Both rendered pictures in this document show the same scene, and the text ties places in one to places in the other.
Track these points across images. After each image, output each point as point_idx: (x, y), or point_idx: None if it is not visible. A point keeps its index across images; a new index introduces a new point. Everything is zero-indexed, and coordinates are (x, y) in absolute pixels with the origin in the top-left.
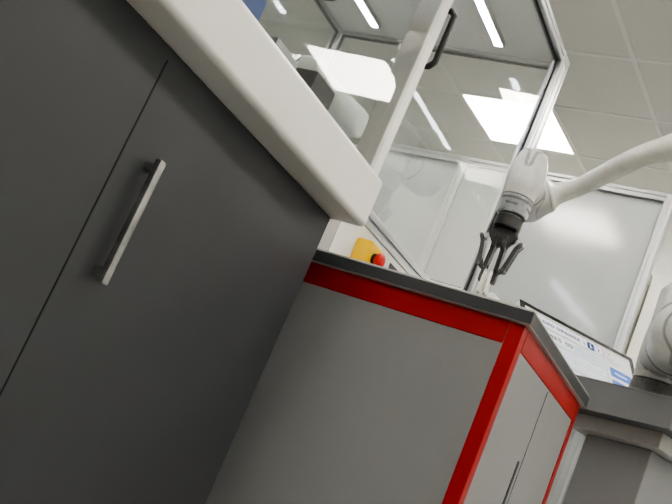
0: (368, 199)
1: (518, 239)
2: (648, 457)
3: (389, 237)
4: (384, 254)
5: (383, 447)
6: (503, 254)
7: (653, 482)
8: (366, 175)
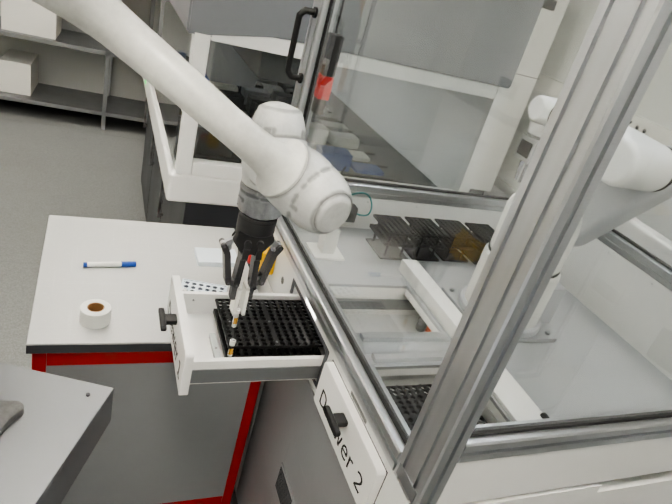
0: (166, 184)
1: (233, 236)
2: None
3: (289, 249)
4: (288, 266)
5: None
6: (237, 259)
7: None
8: (166, 170)
